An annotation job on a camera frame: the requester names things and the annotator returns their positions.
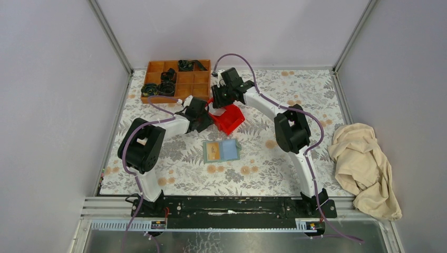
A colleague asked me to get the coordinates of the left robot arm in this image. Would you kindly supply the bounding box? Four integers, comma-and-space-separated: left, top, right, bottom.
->
118, 96, 213, 217

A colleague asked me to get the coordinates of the beige crumpled cloth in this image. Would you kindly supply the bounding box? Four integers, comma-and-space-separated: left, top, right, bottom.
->
327, 123, 403, 221

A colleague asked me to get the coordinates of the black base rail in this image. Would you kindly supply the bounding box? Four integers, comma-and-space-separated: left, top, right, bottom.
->
131, 196, 337, 231

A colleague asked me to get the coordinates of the orange credit card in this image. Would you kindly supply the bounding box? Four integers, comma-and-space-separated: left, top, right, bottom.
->
205, 142, 220, 161

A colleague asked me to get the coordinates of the black yellow strap coil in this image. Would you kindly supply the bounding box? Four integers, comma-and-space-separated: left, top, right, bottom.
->
141, 83, 160, 98

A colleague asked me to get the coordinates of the black strap coil top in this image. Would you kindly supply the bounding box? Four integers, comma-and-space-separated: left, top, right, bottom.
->
178, 60, 208, 72

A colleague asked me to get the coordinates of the green card holder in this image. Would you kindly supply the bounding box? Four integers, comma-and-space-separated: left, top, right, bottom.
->
202, 139, 242, 163

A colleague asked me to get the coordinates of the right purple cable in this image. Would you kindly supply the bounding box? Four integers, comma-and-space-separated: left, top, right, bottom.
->
211, 53, 366, 245

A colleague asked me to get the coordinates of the aluminium frame post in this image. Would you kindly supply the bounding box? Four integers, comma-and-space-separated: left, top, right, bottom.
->
333, 0, 379, 74
87, 0, 134, 75

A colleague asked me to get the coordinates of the red plastic bin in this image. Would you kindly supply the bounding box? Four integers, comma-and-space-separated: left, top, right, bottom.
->
207, 98, 245, 135

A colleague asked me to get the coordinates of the aluminium frame post right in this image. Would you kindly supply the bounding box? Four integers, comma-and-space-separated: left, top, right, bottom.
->
333, 0, 379, 74

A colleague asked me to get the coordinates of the black ring coil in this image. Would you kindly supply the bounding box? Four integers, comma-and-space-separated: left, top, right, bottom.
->
158, 82, 176, 98

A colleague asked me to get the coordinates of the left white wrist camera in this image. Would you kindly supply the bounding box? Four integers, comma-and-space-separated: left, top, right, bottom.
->
177, 95, 193, 107

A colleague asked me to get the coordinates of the floral patterned mat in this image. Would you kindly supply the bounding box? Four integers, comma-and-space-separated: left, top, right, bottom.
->
99, 70, 348, 197

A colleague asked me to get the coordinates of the orange compartment tray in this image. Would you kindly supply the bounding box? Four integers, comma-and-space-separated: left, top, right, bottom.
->
140, 59, 211, 104

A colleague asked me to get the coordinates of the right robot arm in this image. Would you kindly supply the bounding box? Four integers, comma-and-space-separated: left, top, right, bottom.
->
211, 67, 323, 217

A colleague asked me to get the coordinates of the aluminium frame post left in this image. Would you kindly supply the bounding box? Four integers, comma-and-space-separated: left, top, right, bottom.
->
87, 0, 134, 75

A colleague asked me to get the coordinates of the black strap coil middle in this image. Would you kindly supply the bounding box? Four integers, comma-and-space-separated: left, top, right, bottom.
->
160, 68, 178, 83

